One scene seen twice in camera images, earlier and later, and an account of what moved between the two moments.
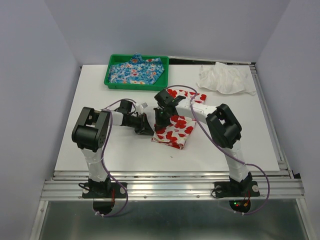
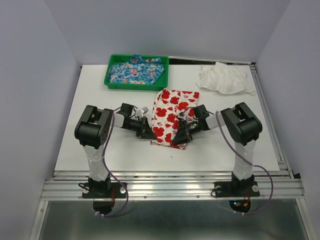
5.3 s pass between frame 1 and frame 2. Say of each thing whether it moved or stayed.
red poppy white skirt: stayed
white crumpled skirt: stayed
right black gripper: moved
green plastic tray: stayed
